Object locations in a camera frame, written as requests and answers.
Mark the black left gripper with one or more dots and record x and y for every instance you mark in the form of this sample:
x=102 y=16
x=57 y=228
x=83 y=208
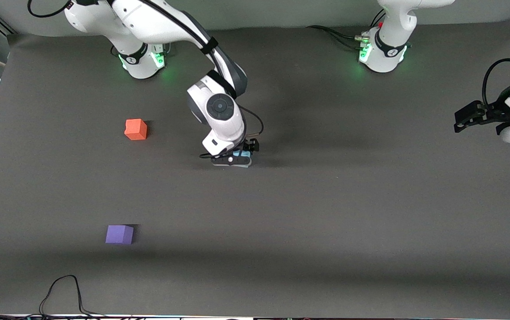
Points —
x=494 y=111

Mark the light blue foam block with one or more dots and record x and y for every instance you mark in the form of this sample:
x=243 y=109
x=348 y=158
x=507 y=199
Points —
x=241 y=154

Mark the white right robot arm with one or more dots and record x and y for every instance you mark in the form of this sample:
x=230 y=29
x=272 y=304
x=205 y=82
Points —
x=166 y=22

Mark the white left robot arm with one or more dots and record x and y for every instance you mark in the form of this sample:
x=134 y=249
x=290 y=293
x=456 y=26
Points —
x=390 y=40

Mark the orange foam block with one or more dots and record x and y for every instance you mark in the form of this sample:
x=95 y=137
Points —
x=136 y=130

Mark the purple foam block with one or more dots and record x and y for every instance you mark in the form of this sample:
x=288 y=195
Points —
x=119 y=234

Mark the dark grey table mat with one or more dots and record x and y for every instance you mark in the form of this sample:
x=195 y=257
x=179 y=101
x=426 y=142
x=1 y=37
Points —
x=326 y=213

